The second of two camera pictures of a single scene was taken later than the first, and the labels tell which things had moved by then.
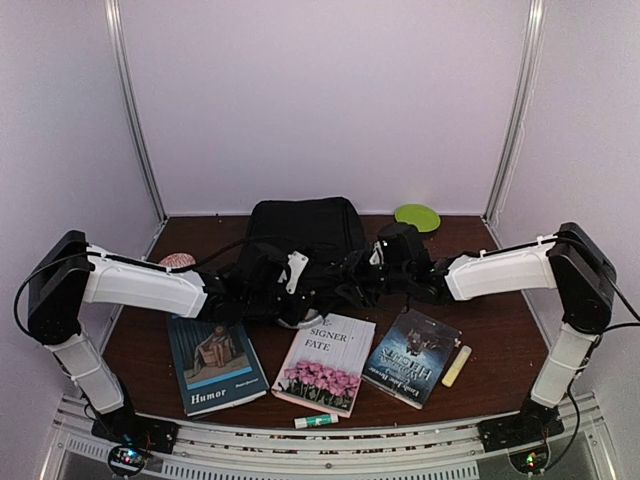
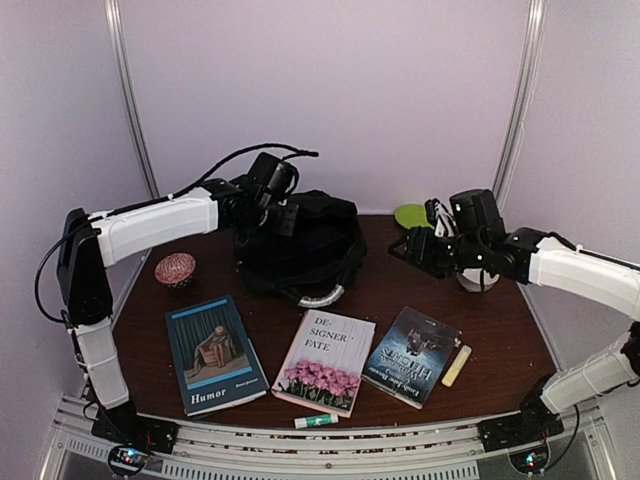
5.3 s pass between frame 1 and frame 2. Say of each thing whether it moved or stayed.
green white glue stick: stayed
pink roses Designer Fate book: stayed
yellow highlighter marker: stayed
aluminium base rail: stayed
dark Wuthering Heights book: stayed
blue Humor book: stayed
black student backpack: moved
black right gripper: moved
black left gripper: moved
